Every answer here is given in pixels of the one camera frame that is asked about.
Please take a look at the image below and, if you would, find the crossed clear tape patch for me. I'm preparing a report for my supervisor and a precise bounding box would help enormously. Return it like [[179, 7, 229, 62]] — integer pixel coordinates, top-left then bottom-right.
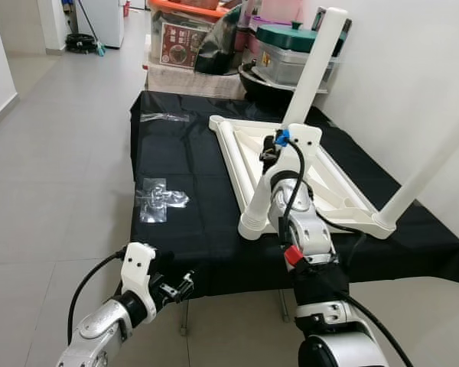
[[135, 177, 190, 224]]

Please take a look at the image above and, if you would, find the black wok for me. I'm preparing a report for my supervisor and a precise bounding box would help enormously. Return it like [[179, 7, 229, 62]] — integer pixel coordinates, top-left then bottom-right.
[[239, 63, 314, 104]]

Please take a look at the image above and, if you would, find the white plastic table top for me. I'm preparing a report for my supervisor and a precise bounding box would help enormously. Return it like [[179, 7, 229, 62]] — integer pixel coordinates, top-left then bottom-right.
[[209, 115, 397, 242]]

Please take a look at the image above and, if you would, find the black table cloth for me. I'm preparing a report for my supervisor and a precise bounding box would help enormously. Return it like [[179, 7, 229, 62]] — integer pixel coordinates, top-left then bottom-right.
[[130, 90, 459, 299]]

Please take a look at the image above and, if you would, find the clear plastic container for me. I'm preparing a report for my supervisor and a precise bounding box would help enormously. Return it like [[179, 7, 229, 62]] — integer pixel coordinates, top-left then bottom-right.
[[252, 46, 341, 93]]

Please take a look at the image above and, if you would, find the beige patterned cloth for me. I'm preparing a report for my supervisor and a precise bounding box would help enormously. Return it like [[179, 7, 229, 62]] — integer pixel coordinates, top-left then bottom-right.
[[145, 63, 246, 99]]

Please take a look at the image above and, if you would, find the clear tape strip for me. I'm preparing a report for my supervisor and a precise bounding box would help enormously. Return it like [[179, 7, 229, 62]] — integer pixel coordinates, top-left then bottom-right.
[[140, 112, 190, 123]]

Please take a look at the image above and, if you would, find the black plastic bag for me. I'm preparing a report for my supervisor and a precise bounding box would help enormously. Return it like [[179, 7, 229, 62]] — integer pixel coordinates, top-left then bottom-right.
[[195, 4, 252, 75]]

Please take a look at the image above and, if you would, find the green pot with lid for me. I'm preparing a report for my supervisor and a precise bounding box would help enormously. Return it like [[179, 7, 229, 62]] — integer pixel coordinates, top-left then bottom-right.
[[256, 21, 337, 53]]

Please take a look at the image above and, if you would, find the red printed food box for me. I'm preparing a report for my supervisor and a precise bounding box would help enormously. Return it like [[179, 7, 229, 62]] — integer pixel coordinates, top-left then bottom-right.
[[161, 21, 213, 68]]

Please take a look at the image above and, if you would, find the dark purple printed box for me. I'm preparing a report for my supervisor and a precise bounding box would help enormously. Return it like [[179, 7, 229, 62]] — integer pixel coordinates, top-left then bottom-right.
[[314, 8, 353, 54]]

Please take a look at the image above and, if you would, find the clear storage box orange lid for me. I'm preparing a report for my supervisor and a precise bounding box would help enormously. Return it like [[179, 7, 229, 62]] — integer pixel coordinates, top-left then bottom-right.
[[149, 0, 234, 70]]

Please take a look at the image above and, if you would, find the white appliance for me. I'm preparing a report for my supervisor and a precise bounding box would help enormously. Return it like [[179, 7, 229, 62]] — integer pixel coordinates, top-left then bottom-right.
[[76, 0, 125, 48]]

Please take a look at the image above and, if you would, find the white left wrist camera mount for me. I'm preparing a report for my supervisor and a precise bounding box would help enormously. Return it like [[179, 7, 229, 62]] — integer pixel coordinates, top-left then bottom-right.
[[121, 242, 158, 307]]

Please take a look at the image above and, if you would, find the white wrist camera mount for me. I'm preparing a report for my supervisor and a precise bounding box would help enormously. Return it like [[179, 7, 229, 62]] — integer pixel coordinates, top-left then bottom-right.
[[268, 122, 324, 173], [121, 242, 158, 307]]

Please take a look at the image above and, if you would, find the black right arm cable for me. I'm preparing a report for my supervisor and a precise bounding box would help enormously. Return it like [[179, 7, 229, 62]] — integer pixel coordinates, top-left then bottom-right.
[[275, 130, 368, 253]]

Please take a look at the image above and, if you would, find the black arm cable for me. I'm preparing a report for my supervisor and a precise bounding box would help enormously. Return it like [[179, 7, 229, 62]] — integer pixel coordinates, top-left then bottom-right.
[[67, 248, 127, 345], [275, 130, 368, 253]]

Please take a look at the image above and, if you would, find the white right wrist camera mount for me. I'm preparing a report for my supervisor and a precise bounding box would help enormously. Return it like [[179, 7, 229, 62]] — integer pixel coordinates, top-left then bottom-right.
[[268, 122, 324, 173]]

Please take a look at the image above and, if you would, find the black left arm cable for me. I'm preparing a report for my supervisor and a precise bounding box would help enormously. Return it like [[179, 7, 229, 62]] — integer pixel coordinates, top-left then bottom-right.
[[67, 248, 127, 345]]

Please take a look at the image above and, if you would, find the coiled black hose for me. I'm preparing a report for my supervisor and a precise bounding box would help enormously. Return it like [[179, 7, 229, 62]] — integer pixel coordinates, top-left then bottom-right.
[[65, 34, 100, 54]]

